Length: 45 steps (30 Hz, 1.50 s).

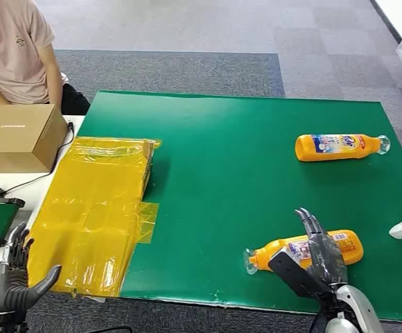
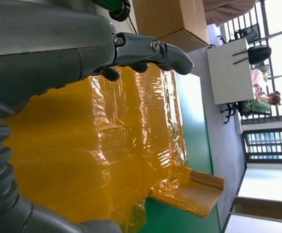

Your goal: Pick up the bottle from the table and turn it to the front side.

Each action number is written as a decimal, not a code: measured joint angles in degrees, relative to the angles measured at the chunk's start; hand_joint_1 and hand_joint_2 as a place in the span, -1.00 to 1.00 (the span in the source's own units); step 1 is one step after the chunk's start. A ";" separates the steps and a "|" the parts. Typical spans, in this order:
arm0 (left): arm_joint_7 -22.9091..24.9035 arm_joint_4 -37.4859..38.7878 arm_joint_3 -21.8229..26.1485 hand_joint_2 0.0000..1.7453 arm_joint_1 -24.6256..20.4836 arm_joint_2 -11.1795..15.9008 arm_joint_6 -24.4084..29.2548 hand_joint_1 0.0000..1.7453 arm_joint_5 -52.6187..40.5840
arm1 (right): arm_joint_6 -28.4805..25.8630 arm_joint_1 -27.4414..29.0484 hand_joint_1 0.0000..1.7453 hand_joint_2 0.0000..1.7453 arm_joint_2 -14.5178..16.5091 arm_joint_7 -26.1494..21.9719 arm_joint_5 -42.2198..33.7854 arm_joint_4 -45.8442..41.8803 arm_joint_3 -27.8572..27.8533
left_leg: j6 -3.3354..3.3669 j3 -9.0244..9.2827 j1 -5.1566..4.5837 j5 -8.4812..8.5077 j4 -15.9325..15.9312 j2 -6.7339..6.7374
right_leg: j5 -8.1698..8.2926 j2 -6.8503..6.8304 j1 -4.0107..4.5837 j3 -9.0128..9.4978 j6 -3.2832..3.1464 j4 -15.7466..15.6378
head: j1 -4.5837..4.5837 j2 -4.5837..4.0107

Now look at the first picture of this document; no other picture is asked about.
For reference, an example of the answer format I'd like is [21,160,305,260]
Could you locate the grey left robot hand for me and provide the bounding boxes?
[0,222,63,319]

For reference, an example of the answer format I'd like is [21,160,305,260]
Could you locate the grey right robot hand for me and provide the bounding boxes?
[268,207,349,300]

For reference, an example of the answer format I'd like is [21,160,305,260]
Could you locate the orange bottle with clear cap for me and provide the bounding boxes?
[243,229,364,275]
[295,133,391,162]

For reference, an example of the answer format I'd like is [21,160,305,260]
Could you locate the white table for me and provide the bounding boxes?
[0,112,85,282]

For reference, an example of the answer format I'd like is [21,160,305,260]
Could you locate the yellow film-wrapped package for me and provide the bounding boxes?
[27,135,162,299]

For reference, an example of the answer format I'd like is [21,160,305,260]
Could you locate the brown cardboard box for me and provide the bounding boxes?
[0,103,70,175]

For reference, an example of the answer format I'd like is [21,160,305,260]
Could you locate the green table mat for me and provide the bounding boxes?
[78,90,402,323]

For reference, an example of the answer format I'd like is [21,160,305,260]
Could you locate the person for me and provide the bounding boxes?
[0,0,91,117]

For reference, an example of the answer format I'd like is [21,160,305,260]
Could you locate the black cable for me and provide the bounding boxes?
[3,121,75,196]
[94,325,133,333]

